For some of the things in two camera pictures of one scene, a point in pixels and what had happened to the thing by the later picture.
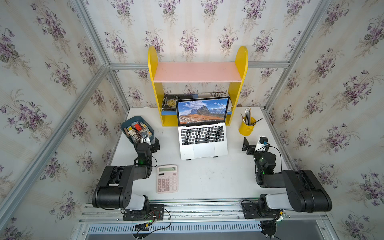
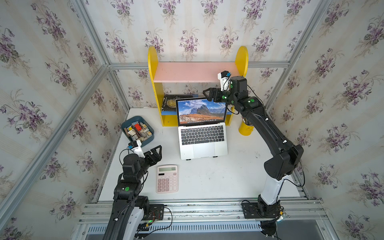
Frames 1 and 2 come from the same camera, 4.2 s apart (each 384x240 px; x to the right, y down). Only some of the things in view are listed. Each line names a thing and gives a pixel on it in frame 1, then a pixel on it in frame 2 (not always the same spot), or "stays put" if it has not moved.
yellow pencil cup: [246, 130] stays put
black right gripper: [246, 146] → [216, 91]
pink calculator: [167, 180] stays put
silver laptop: [202, 130] stays put
